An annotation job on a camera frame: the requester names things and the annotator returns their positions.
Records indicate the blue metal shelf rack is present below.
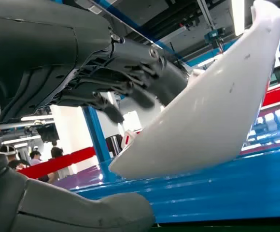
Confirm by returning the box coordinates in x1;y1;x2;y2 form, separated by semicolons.
69;106;280;225

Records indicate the person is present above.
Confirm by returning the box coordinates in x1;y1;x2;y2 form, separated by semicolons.
0;145;31;171
37;146;65;185
30;150;43;167

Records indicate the ceiling strip light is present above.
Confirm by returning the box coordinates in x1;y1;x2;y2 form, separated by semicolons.
231;0;245;36

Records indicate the teal ceiling hoist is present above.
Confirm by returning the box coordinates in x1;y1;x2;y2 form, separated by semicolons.
204;27;226;54

